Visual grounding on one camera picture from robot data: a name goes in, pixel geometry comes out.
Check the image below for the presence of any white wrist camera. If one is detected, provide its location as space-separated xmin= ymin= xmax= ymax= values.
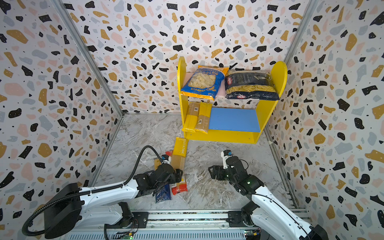
xmin=160 ymin=155 xmax=171 ymax=164
xmin=221 ymin=150 xmax=232 ymax=169

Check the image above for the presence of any black penne pasta bag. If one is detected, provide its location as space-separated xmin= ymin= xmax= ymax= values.
xmin=225 ymin=71 xmax=280 ymax=101

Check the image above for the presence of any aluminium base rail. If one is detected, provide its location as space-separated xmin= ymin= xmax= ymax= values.
xmin=63 ymin=208 xmax=312 ymax=240

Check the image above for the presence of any blue orecchiette pasta bag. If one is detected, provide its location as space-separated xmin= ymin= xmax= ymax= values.
xmin=181 ymin=66 xmax=229 ymax=101

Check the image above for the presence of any small yellow pasta bag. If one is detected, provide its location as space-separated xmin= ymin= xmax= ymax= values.
xmin=154 ymin=159 xmax=162 ymax=170

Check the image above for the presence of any yellow spaghetti box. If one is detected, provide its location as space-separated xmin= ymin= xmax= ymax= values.
xmin=171 ymin=138 xmax=188 ymax=172

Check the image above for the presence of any dark blue pasta bag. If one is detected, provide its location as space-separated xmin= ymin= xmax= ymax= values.
xmin=155 ymin=185 xmax=172 ymax=204

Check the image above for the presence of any black corrugated cable hose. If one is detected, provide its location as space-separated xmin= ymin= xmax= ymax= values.
xmin=21 ymin=145 xmax=164 ymax=237

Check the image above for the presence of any red pasta packet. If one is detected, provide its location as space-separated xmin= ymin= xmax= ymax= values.
xmin=171 ymin=177 xmax=188 ymax=195

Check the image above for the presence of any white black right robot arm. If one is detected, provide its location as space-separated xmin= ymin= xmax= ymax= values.
xmin=208 ymin=156 xmax=329 ymax=240

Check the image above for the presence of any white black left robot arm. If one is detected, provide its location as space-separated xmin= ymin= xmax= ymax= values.
xmin=44 ymin=164 xmax=183 ymax=239

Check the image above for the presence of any yellow spaghetti bag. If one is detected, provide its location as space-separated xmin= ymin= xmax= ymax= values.
xmin=182 ymin=102 xmax=200 ymax=133

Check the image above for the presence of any yellow wooden shelf unit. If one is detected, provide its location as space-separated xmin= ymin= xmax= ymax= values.
xmin=177 ymin=57 xmax=288 ymax=144

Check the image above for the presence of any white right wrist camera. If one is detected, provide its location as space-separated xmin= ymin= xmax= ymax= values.
xmin=221 ymin=150 xmax=232 ymax=169

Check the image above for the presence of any clear yellow spaghetti packet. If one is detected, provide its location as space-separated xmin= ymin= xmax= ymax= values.
xmin=195 ymin=103 xmax=212 ymax=134

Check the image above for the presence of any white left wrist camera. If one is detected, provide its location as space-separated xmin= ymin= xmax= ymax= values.
xmin=160 ymin=155 xmax=171 ymax=164

